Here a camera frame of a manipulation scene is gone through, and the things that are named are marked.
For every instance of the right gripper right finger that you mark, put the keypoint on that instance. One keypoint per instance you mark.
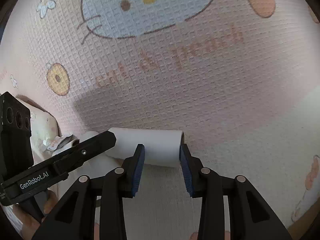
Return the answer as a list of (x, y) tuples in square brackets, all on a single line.
[(250, 215)]

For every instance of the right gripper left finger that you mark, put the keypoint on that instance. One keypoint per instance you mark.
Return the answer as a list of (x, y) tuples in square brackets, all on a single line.
[(73, 217)]

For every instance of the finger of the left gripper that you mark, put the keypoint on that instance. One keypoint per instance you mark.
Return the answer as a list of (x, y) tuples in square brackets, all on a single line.
[(74, 157)]

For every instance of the white paper roll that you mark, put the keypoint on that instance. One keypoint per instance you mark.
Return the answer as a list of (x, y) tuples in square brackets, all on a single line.
[(162, 147), (99, 165)]

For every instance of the person's left hand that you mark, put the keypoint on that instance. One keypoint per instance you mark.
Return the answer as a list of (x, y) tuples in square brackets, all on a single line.
[(29, 224)]

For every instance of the small white tube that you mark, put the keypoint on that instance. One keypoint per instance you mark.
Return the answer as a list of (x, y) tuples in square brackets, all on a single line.
[(57, 143)]

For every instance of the cream printed pillow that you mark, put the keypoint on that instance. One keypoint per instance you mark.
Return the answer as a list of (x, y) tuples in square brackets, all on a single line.
[(44, 129)]

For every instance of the pink Hello Kitty bedsheet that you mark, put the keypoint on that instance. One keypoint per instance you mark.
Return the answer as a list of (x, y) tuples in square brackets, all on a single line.
[(240, 78)]

